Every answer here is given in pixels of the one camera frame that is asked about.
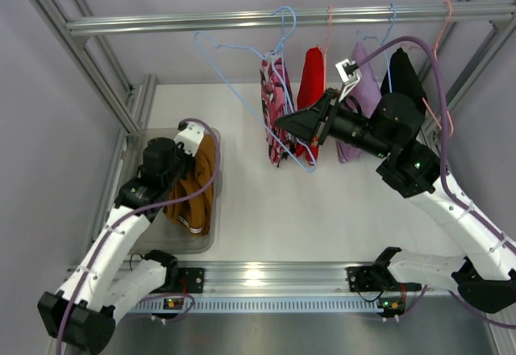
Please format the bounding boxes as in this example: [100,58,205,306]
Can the right aluminium frame post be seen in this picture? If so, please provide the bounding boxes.
[439,0,515,128]

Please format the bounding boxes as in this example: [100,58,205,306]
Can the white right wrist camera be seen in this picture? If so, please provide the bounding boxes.
[335,59,362,102]

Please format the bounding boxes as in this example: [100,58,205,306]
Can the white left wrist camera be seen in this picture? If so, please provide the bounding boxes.
[173,121,205,157]

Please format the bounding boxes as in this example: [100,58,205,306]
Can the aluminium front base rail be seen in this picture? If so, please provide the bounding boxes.
[66,261,500,296]

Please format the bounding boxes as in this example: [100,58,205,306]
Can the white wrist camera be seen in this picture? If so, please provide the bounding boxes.
[335,59,362,102]
[173,121,205,157]

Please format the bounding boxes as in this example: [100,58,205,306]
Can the clear plastic bin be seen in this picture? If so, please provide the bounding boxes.
[121,129,222,255]

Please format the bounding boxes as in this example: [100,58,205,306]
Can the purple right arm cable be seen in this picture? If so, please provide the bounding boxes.
[354,35,516,330]

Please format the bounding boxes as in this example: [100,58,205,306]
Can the aluminium frame post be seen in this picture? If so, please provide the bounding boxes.
[6,0,158,138]
[439,0,515,128]

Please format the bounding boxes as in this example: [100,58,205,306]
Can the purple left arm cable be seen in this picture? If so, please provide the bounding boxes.
[54,118,223,355]

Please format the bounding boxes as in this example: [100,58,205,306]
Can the aluminium hanging rail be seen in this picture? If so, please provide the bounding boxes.
[67,2,515,36]

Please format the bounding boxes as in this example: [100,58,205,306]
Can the pink patterned trousers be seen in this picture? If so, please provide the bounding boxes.
[260,55,296,167]

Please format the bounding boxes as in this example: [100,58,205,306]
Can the black trousers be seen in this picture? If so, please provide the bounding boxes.
[380,48,427,114]

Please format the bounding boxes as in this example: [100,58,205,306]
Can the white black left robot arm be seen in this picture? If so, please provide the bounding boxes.
[37,129,206,354]

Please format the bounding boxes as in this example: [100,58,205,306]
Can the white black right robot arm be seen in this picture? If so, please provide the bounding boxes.
[275,89,515,314]

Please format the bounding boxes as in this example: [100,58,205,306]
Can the left aluminium frame post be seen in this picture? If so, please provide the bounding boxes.
[6,0,158,138]

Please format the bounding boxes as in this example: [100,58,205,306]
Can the blue hanger with lilac trousers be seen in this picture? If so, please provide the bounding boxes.
[356,2,397,92]

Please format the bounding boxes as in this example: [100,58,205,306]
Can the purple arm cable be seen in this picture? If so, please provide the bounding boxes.
[354,35,516,330]
[54,118,223,355]

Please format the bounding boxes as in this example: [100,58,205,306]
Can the grey slotted cable duct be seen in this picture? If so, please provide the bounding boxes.
[128,294,388,315]

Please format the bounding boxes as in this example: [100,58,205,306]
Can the lilac trousers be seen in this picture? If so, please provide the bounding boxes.
[336,63,381,164]

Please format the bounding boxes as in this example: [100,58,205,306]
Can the red trousers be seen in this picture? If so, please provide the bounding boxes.
[296,47,328,166]

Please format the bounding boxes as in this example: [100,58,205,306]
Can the brown trousers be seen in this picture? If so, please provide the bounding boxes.
[164,133,217,237]

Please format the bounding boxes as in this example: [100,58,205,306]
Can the pink hanger with red trousers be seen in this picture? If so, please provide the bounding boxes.
[322,4,334,57]

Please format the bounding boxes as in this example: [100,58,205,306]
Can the blue hanger with brown trousers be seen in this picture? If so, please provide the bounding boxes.
[193,6,318,173]

